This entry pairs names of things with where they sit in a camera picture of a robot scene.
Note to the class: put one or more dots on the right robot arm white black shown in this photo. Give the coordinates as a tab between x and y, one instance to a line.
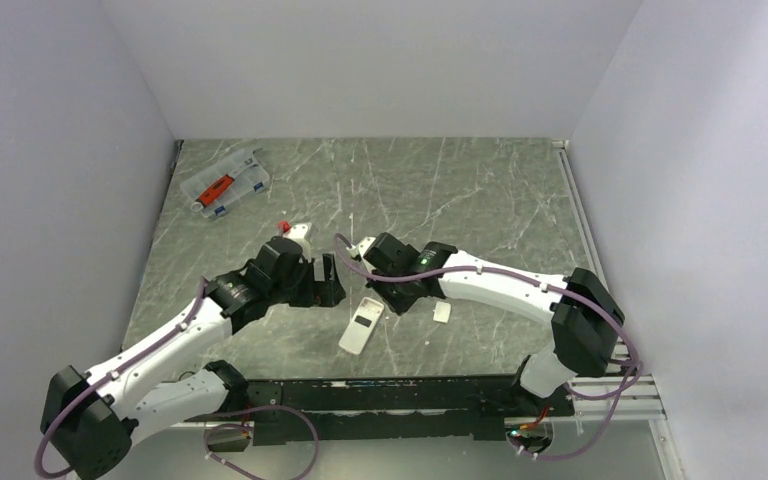
577	310

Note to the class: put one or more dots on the white remote control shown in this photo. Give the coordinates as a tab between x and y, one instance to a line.
359	329

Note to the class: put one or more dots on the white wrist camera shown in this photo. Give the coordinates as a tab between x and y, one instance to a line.
358	250
301	234

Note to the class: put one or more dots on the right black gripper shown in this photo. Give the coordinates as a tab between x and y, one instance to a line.
398	306

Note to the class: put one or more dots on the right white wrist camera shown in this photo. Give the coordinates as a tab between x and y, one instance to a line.
358	250

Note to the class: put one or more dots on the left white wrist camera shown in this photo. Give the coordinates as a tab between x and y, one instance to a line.
301	234

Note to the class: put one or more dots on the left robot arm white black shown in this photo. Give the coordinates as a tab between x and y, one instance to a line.
92	418

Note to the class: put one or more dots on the red handled tool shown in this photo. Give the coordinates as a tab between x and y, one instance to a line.
215	190

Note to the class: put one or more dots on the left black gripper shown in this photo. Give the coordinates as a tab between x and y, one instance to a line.
330	291

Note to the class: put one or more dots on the clear plastic organizer box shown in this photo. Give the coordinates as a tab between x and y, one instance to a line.
250	178

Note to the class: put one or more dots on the white battery cover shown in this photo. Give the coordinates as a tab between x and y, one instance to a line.
441	312

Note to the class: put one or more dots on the black base frame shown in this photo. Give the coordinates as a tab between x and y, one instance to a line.
482	407

